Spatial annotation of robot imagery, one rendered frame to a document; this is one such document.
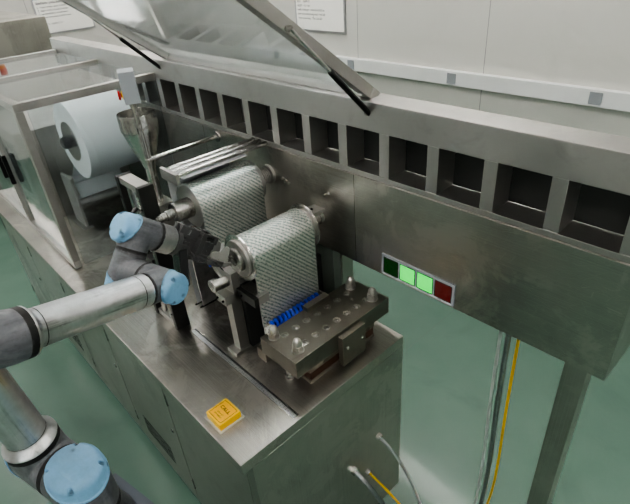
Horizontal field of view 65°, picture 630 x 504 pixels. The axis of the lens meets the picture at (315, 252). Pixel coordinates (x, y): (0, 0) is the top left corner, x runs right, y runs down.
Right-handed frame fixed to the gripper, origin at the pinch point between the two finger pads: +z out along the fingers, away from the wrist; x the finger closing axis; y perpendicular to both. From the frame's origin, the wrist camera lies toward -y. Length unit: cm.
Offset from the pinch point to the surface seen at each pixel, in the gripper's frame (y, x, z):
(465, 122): 55, -51, 2
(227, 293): -8.5, 0.5, 6.1
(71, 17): 122, 547, 115
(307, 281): 3.4, -8.2, 27.7
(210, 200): 14.6, 16.2, -1.4
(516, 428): -28, -53, 161
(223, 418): -37.5, -20.1, 4.3
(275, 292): -2.6, -8.2, 15.8
